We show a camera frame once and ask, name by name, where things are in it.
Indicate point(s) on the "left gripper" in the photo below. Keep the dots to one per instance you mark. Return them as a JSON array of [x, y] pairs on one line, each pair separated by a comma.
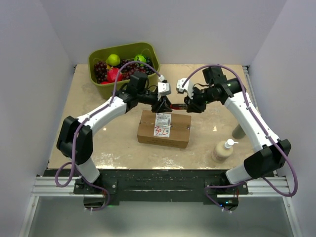
[[160, 106]]

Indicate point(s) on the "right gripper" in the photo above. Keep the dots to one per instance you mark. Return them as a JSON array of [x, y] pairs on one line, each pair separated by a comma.
[[195, 108]]

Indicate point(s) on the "red black utility knife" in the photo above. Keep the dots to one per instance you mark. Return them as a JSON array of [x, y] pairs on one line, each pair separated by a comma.
[[179, 106]]

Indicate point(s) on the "brown cardboard express box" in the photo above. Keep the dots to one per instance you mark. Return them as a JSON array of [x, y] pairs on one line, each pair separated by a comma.
[[164, 129]]

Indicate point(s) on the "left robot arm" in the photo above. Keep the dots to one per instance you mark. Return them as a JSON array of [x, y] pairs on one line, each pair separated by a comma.
[[75, 139]]

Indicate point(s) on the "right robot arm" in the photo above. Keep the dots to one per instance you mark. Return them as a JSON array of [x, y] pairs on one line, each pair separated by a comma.
[[216, 82]]

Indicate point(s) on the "cream lotion pump bottle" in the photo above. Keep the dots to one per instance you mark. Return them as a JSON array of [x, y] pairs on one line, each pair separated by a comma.
[[223, 150]]

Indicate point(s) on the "green striped ball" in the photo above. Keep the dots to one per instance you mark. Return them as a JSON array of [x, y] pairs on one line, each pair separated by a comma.
[[140, 58]]

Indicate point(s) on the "yellow-green pear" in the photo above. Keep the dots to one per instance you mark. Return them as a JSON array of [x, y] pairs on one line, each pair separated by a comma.
[[113, 60]]

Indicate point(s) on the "dark red grape bunch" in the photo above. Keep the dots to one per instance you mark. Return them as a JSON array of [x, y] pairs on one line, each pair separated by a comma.
[[100, 69]]

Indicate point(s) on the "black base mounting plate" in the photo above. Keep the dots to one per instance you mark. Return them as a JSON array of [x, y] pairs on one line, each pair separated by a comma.
[[203, 186]]

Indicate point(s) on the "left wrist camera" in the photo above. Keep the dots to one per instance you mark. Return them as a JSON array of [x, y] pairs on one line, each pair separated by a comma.
[[164, 89]]

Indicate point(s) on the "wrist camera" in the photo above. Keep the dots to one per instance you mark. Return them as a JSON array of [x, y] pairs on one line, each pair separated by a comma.
[[184, 85], [164, 89]]

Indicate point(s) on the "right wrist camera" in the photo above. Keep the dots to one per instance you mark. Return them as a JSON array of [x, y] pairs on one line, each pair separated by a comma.
[[184, 85]]

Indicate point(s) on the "aluminium frame rail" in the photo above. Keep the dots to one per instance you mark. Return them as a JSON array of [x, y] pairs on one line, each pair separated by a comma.
[[45, 186]]

